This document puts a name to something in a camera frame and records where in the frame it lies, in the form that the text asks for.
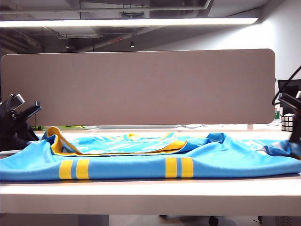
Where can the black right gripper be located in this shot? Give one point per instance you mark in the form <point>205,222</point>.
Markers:
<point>292,103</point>

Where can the green object behind divider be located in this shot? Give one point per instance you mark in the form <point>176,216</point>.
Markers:
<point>68,127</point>

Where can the long ceiling light strip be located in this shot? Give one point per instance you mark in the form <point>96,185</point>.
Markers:
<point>129,22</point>

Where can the Rubik's cube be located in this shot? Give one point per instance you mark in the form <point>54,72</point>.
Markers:
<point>287,123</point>

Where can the plastic bottle with green label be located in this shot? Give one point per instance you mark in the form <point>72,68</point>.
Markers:
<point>277,115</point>

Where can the black office chair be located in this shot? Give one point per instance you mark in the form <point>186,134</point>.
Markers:
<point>291,87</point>

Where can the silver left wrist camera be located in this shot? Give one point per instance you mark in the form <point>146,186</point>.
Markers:
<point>17,100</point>

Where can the white divider bracket foot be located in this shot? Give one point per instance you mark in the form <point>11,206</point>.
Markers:
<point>250,126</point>

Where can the grey cabinet under table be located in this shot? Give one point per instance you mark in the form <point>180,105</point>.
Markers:
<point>282,221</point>

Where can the black chair base with caster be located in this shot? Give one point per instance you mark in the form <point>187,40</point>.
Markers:
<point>212,220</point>

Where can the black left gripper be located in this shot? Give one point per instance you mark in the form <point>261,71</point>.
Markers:
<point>18,131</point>

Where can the grey-brown desk divider panel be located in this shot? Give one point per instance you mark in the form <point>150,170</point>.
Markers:
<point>141,89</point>

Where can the blue and yellow soccer jersey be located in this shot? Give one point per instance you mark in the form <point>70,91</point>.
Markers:
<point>131,168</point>

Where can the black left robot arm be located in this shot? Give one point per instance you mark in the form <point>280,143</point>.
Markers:
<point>2,131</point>

